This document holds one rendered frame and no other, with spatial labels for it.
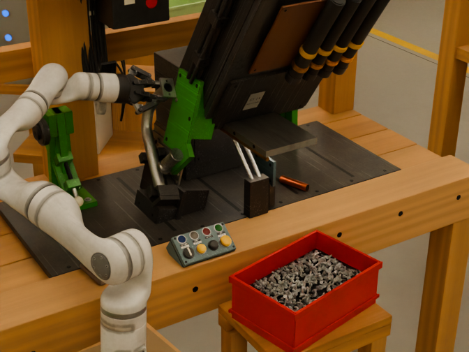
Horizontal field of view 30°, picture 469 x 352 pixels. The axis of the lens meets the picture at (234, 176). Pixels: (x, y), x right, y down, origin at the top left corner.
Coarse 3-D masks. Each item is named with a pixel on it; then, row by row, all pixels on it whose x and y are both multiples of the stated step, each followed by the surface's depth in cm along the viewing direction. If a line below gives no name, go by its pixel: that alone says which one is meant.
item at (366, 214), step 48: (336, 192) 247; (384, 192) 248; (432, 192) 251; (240, 240) 224; (288, 240) 227; (384, 240) 248; (48, 288) 204; (96, 288) 204; (192, 288) 215; (0, 336) 190; (48, 336) 198; (96, 336) 205
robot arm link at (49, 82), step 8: (48, 64) 210; (56, 64) 211; (40, 72) 208; (48, 72) 208; (56, 72) 209; (64, 72) 211; (32, 80) 207; (40, 80) 207; (48, 80) 207; (56, 80) 208; (64, 80) 210; (32, 88) 205; (40, 88) 206; (48, 88) 207; (56, 88) 208; (40, 96) 204; (48, 96) 206; (56, 96) 213; (48, 104) 206
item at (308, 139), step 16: (272, 112) 239; (224, 128) 233; (240, 128) 230; (256, 128) 230; (272, 128) 230; (288, 128) 230; (256, 144) 221; (272, 144) 222; (288, 144) 222; (304, 144) 224
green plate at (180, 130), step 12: (180, 72) 228; (180, 84) 228; (192, 84) 224; (180, 96) 228; (192, 96) 224; (180, 108) 228; (192, 108) 224; (168, 120) 233; (180, 120) 228; (192, 120) 224; (204, 120) 228; (168, 132) 233; (180, 132) 228; (192, 132) 225; (204, 132) 229; (168, 144) 233; (180, 144) 228
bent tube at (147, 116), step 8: (160, 80) 229; (168, 80) 230; (160, 88) 230; (168, 88) 232; (168, 96) 228; (176, 96) 230; (144, 112) 237; (152, 112) 237; (144, 120) 237; (144, 128) 237; (144, 136) 237; (152, 136) 237; (144, 144) 236; (152, 144) 236; (152, 152) 235; (152, 160) 234; (152, 168) 233; (152, 176) 233; (160, 176) 233; (160, 184) 231
